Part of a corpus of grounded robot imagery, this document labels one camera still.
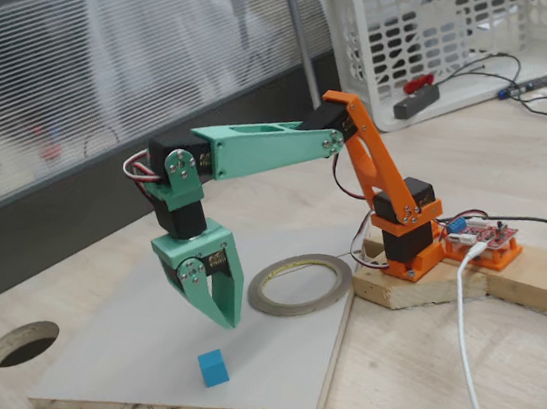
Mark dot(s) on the blue cube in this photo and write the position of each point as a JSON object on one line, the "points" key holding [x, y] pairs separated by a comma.
{"points": [[213, 370]]}

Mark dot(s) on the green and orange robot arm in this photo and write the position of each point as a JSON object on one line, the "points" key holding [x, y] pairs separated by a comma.
{"points": [[271, 149]]}

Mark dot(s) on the grey laminated chipboard panel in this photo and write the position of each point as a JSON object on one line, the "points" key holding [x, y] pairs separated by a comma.
{"points": [[133, 347]]}

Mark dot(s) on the wooden block with screw holes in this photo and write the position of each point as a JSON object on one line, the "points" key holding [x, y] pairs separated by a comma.
{"points": [[418, 289]]}

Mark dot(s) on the ribbed translucent desk partition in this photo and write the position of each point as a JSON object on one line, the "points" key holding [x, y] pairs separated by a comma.
{"points": [[120, 68]]}

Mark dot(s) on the black power adapter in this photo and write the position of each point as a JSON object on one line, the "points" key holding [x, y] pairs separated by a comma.
{"points": [[415, 104]]}

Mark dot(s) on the red controller circuit board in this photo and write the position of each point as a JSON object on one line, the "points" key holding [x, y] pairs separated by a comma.
{"points": [[491, 233]]}

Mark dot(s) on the small red clip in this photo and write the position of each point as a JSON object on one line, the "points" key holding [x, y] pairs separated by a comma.
{"points": [[418, 84]]}

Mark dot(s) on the long wooden plank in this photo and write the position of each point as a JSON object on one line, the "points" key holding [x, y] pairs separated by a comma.
{"points": [[546, 281]]}

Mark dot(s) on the blue capped marker pen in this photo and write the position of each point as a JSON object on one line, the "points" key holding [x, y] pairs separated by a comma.
{"points": [[541, 82]]}

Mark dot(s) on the grey metal partition post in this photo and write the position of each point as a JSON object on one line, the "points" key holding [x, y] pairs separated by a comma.
{"points": [[297, 26]]}

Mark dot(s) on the orange controller board mount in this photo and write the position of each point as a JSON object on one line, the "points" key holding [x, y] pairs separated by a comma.
{"points": [[503, 260]]}

